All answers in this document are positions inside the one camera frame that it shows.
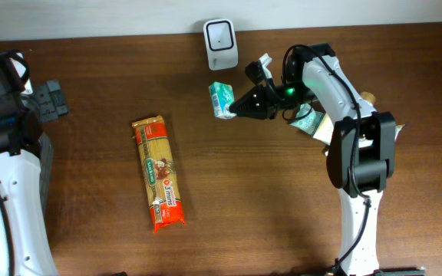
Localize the teal wet wipes pack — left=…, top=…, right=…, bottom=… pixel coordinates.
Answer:
left=289, top=103, right=324, bottom=136

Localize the pale yellow snack package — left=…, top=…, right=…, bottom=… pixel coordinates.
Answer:
left=312, top=113, right=406, bottom=146

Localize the black camera cable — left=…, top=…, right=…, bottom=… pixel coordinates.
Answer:
left=266, top=44, right=371, bottom=275

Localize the white cream tube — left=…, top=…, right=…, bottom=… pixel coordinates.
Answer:
left=360, top=91, right=376, bottom=107

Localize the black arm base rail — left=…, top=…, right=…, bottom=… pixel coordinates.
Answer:
left=373, top=268, right=427, bottom=276

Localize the small teal tissue pack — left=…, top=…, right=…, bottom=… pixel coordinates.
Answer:
left=209, top=82, right=236, bottom=120

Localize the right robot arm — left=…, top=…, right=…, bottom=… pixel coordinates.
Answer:
left=229, top=43, right=396, bottom=275

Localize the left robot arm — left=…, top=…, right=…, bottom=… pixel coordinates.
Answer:
left=0, top=50, right=69, bottom=275

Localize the white barcode scanner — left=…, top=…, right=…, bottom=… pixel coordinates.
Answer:
left=203, top=18, right=239, bottom=71

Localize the orange spaghetti package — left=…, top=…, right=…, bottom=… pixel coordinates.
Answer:
left=131, top=115, right=186, bottom=233

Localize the grey plastic mesh basket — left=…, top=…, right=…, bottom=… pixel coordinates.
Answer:
left=39, top=133, right=54, bottom=214

